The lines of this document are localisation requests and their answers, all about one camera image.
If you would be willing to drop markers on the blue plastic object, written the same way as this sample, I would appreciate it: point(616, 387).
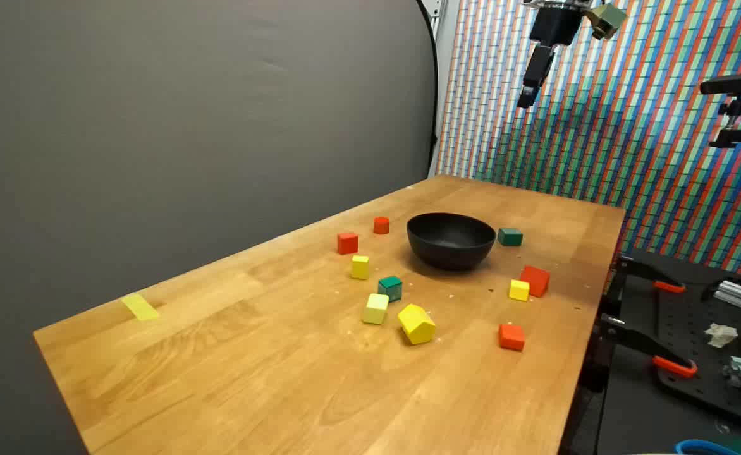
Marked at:
point(707, 441)

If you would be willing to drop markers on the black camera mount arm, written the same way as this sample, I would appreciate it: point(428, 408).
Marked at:
point(738, 84)

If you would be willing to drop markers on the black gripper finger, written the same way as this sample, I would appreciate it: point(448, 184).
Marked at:
point(547, 65)
point(529, 78)

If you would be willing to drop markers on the large yellow wooden block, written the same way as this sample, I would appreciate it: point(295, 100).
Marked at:
point(416, 323)

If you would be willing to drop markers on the small white plastic part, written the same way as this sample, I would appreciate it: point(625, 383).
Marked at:
point(721, 335)

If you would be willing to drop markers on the small yellow wooden cube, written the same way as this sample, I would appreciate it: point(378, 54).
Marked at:
point(519, 288)

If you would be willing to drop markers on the yellow block far left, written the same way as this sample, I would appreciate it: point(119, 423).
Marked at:
point(139, 307)

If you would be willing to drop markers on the green wooden block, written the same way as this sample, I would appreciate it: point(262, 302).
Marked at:
point(390, 288)
point(510, 236)

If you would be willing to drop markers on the pale yellow wooden cube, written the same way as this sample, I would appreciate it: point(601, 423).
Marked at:
point(375, 309)

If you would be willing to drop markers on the small red wooden block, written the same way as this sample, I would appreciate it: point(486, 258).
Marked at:
point(381, 226)

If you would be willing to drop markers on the black perforated mounting board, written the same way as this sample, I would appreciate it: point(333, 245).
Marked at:
point(689, 311)

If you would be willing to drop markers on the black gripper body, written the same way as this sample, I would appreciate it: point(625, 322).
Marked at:
point(557, 26)

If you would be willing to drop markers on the grey photo backdrop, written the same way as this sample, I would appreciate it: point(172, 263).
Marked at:
point(176, 126)

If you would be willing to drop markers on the black bowl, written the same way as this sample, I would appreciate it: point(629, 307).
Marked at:
point(452, 249)

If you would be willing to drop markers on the large orange-red wooden block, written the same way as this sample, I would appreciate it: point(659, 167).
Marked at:
point(538, 279)

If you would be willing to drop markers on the wrist mounted camera box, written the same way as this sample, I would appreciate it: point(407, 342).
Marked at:
point(609, 19)

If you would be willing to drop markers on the red wooden cube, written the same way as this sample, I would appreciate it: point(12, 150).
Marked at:
point(347, 242)

